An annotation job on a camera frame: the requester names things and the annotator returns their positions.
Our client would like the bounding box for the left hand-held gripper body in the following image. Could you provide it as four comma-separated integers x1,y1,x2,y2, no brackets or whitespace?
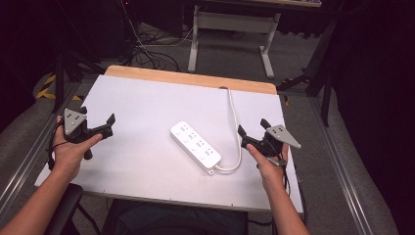
63,107,115,161

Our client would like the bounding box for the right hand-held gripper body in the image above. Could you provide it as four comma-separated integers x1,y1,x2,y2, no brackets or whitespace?
240,124,302,165

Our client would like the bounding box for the person's left hand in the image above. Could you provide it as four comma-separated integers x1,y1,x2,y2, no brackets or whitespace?
51,115,104,181

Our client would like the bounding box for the person's right hand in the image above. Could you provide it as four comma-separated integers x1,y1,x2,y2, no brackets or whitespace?
246,143,291,194

